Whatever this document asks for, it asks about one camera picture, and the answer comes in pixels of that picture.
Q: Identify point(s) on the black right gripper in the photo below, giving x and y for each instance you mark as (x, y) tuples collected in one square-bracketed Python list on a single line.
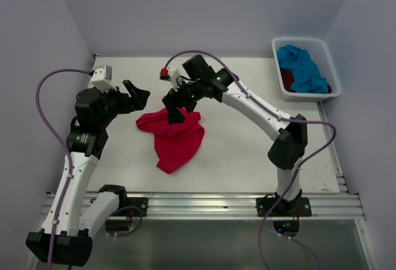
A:
[(174, 98)]

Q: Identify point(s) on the aluminium mounting rail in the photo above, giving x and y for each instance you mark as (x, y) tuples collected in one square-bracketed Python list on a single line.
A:
[(245, 206)]

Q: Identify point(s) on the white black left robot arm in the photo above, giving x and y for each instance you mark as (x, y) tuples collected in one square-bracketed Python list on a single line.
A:
[(66, 235)]

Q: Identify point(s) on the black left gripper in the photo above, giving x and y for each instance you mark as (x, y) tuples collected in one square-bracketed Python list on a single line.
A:
[(129, 104)]

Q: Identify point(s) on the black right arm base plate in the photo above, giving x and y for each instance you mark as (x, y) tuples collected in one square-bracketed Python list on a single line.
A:
[(297, 208)]

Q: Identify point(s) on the pink red t shirt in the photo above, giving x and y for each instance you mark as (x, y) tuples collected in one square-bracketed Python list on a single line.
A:
[(175, 144)]

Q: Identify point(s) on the blue t shirt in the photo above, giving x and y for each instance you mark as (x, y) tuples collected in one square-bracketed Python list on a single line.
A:
[(296, 60)]

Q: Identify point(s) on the dark red t shirt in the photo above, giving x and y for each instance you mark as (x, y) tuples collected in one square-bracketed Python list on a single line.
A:
[(310, 83)]

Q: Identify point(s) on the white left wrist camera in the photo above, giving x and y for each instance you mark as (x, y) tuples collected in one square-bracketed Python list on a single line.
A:
[(101, 78)]

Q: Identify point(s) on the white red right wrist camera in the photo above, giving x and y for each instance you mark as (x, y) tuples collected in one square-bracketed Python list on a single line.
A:
[(171, 75)]

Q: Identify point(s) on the white plastic laundry basket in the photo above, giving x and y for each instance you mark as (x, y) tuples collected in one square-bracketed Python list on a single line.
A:
[(320, 55)]

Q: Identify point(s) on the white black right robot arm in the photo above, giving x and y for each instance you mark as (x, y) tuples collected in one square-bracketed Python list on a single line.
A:
[(289, 134)]

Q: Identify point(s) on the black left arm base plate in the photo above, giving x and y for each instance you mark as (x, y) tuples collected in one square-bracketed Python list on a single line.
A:
[(136, 203)]

